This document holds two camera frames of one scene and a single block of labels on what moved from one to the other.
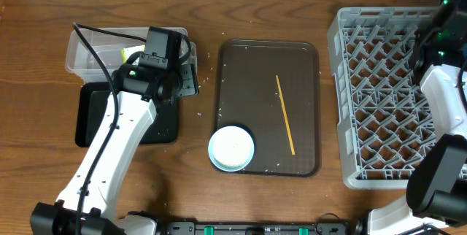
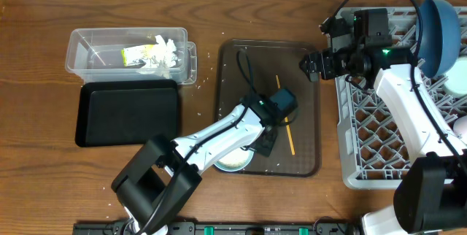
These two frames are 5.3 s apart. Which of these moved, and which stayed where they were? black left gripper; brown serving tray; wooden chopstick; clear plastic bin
Moved: black left gripper
Stayed: brown serving tray; wooden chopstick; clear plastic bin
